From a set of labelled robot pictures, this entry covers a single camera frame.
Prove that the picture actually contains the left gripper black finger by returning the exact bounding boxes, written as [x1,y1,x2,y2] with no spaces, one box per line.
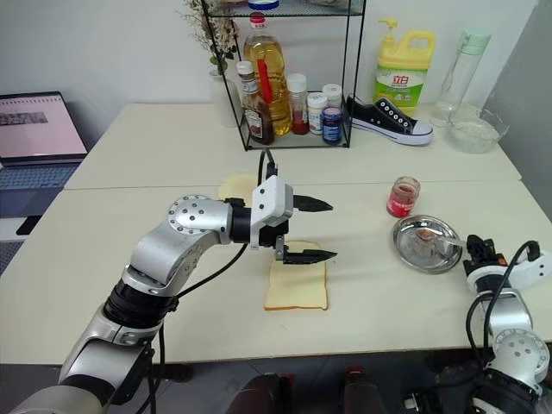
[281,248,339,266]
[292,194,336,214]

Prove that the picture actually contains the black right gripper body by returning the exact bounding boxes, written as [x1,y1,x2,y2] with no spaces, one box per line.
[473,238,507,269]

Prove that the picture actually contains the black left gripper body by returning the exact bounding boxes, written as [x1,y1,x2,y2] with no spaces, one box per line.
[257,184,300,262]

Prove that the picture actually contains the clear plastic spoon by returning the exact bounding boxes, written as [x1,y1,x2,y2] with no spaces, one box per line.
[414,229,469,251]

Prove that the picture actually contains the white bread slice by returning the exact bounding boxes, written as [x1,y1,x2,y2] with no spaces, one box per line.
[216,172,260,204]
[263,239,330,313]

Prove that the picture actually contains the red jam jar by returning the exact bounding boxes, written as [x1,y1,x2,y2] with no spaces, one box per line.
[386,175,422,218]

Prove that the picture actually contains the round metal plate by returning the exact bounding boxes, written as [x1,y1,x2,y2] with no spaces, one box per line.
[391,215,464,274]

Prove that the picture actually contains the blue label jar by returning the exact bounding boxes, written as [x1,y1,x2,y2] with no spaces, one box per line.
[320,106,345,146]

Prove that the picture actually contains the white label seasoning jar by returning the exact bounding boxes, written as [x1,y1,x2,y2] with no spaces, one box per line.
[306,91,329,136]

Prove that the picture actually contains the red sauce jar white lid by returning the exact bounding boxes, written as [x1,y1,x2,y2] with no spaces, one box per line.
[285,72,311,136]

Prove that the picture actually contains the brown ketchup bottle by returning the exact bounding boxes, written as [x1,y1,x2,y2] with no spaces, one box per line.
[235,60,276,146]

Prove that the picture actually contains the small white lid jar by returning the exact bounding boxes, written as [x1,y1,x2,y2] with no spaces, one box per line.
[322,83,344,110]

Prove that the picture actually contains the black and white sneaker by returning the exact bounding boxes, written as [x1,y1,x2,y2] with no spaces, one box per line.
[345,95,435,146]

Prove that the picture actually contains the clear glass bowl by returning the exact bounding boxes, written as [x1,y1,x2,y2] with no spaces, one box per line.
[445,107,511,154]

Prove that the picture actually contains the white vase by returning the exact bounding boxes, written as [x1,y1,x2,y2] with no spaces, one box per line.
[209,68,243,129]

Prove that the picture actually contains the dark rounded shape red trim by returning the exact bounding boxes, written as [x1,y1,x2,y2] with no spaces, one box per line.
[343,365,392,414]
[226,372,299,414]

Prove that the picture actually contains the large cooking oil bottle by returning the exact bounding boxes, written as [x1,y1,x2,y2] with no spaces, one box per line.
[242,12,289,137]

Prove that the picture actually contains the yellow detergent pump bottle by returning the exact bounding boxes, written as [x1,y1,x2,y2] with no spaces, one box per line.
[372,17,437,118]

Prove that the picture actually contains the clear bottle green lid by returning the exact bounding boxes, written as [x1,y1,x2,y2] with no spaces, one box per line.
[430,27,493,129]

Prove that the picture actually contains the dried flower bunch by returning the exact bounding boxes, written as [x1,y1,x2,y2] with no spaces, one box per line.
[183,0,240,77]

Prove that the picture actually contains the black phone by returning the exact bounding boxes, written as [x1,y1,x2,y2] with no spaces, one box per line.
[16,214,39,236]

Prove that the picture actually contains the open laptop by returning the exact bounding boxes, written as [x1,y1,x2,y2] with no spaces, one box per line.
[0,90,90,219]

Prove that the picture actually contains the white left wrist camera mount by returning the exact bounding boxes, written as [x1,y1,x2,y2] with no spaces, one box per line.
[248,174,294,252]

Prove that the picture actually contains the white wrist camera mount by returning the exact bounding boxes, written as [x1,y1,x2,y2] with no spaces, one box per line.
[248,174,294,252]
[462,254,552,295]

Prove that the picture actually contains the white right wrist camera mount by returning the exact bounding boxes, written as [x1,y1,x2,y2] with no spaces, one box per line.
[462,254,552,295]

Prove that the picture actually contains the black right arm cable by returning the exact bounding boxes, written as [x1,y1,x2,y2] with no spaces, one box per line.
[467,240,543,367]

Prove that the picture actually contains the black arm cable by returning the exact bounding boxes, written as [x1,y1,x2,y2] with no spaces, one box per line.
[145,147,278,414]
[467,240,543,367]

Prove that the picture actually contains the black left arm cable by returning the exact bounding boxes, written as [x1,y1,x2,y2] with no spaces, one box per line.
[145,147,278,414]

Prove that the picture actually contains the black wire shelf rack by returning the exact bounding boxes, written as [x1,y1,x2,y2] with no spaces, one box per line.
[201,0,367,153]

